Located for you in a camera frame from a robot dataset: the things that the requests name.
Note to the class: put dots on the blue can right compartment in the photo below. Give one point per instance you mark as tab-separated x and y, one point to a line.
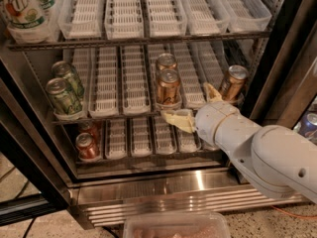
308	125

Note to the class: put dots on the rear red can bottom shelf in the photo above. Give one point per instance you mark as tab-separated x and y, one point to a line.
91	128

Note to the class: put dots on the stainless steel fridge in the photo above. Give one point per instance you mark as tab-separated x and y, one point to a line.
147	165

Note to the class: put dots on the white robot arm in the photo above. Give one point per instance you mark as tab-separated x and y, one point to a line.
275	160

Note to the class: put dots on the red can shelf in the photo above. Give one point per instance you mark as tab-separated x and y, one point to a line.
87	147
91	128

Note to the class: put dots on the front red can bottom shelf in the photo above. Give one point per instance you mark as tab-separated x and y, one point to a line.
87	147

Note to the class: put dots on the orange can shelf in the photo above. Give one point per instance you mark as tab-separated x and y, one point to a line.
168	86
233	82
166	61

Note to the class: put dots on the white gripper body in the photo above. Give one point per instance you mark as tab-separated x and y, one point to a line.
210	120

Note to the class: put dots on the front green can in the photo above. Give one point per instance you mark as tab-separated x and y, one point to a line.
63	97

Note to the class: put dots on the open fridge door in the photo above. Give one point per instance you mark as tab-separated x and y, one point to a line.
24	147

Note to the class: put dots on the rear green can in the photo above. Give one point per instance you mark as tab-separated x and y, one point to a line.
66	70

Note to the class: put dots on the green can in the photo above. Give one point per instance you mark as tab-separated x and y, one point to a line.
63	97
66	70

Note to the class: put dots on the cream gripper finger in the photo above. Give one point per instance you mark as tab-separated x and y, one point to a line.
212	93
183	119

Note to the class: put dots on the clear plastic container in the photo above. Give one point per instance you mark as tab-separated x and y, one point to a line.
177	225

